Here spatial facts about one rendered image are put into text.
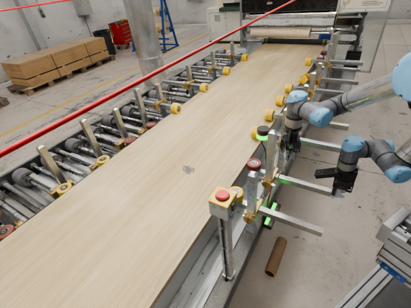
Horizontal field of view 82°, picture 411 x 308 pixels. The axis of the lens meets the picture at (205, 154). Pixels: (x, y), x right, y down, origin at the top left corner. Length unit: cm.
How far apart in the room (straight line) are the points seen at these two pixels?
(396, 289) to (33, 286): 186
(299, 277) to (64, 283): 149
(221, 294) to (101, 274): 50
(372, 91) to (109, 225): 118
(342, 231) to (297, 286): 63
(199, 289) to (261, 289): 76
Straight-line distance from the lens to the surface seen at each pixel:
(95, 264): 114
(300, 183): 135
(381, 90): 97
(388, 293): 192
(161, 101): 207
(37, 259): 130
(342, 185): 129
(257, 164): 136
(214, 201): 75
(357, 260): 222
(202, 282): 129
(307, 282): 202
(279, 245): 202
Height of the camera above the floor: 179
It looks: 37 degrees down
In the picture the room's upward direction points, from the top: 7 degrees counter-clockwise
